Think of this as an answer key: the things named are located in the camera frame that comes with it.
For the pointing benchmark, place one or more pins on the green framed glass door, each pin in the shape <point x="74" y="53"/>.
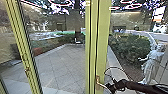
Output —
<point x="101" y="40"/>

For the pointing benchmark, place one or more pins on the green framed glass window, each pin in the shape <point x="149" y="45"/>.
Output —
<point x="25" y="50"/>

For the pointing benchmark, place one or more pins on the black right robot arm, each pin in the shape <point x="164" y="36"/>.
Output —
<point x="146" y="88"/>

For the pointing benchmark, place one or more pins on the white garden statue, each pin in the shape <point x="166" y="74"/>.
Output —
<point x="151" y="61"/>

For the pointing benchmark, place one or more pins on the green garden shrub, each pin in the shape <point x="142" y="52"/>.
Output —
<point x="130" y="46"/>

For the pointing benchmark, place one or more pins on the dark tree trunk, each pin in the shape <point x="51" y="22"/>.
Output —
<point x="78" y="20"/>

